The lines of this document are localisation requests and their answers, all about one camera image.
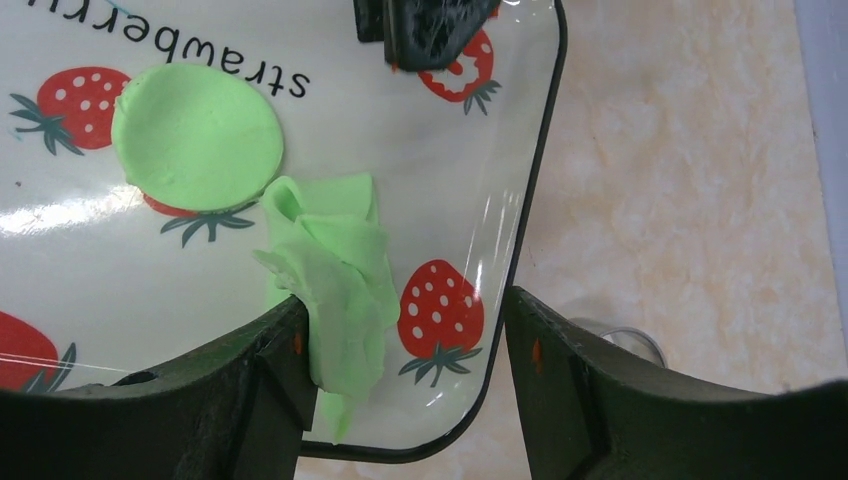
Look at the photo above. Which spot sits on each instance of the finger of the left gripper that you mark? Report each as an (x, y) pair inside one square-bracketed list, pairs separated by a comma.
[(421, 35)]

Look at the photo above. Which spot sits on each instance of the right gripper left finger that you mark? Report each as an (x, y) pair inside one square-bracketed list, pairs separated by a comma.
[(234, 408)]

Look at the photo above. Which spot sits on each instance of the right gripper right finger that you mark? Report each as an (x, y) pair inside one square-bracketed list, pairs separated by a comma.
[(592, 410)]

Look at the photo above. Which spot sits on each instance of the metal ring cutter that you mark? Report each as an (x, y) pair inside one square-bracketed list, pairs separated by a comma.
[(629, 338)]

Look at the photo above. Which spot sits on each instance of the green dough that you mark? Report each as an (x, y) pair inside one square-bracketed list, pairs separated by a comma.
[(328, 249)]

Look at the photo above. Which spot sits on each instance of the round green dough wrapper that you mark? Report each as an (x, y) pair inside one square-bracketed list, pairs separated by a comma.
[(195, 138)]

